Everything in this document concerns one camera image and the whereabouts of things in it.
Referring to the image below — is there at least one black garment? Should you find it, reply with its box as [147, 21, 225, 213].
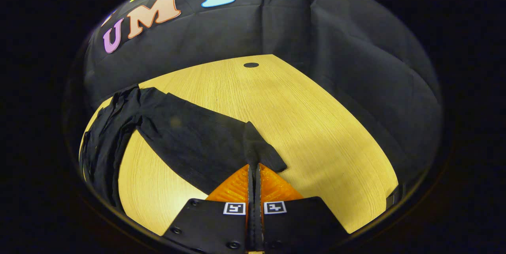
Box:
[79, 84, 288, 209]

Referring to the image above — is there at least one small black clamp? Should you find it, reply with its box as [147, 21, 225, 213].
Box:
[385, 185, 400, 208]

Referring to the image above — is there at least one black backdrop cloth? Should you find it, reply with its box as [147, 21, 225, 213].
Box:
[81, 0, 442, 191]

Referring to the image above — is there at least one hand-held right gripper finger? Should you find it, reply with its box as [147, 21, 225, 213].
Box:
[254, 162, 351, 252]
[161, 163, 254, 252]

